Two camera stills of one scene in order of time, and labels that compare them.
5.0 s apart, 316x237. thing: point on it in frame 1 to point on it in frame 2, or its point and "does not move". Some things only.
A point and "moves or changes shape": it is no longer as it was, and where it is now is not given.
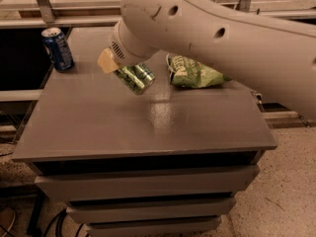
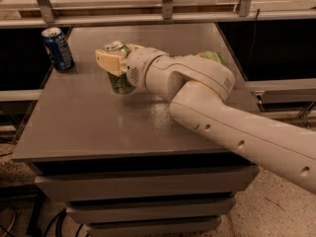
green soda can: [137, 77] moves or changes shape
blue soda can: [58, 49] does not move
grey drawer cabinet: [167, 162] does not move
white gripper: [120, 54] to [138, 64]
